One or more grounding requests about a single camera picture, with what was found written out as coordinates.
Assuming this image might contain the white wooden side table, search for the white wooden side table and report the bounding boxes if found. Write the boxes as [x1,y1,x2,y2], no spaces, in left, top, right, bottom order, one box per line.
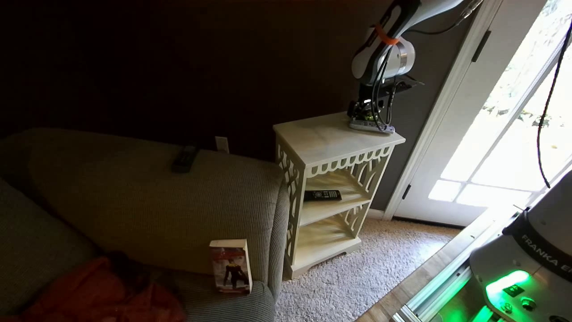
[273,113,404,279]

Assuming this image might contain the grey remote on table top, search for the grey remote on table top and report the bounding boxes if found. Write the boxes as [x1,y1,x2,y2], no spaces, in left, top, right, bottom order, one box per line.
[348,120,395,136]

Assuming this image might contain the white wall outlet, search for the white wall outlet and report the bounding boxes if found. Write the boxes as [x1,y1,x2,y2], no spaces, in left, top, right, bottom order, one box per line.
[214,136,229,154]

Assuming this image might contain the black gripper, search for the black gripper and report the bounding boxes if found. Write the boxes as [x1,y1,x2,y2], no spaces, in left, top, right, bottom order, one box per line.
[347,75,418,127]

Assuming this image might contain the white glass door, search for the white glass door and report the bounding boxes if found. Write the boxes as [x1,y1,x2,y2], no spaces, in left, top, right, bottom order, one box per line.
[386,0,572,227]

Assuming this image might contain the orange red blanket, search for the orange red blanket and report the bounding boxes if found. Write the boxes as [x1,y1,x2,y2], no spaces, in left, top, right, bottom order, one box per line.
[21,258,186,322]

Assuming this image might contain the black remote on shelf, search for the black remote on shelf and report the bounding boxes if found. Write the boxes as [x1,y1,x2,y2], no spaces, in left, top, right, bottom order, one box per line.
[304,190,341,202]

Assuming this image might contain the black remote on sofa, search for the black remote on sofa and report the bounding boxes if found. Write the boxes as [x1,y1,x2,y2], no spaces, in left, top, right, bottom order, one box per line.
[171,145,198,174]

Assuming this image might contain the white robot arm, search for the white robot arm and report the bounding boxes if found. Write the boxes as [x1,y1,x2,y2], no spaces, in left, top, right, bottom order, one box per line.
[347,0,463,132]

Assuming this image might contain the paperback book red cover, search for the paperback book red cover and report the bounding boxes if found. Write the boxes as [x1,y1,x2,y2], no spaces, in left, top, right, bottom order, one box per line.
[209,240,252,295]

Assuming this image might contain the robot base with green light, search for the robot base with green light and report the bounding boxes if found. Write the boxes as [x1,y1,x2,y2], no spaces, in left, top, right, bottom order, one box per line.
[470,172,572,322]

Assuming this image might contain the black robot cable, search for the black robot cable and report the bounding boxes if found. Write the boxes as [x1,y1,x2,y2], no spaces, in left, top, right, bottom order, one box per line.
[534,23,572,190]

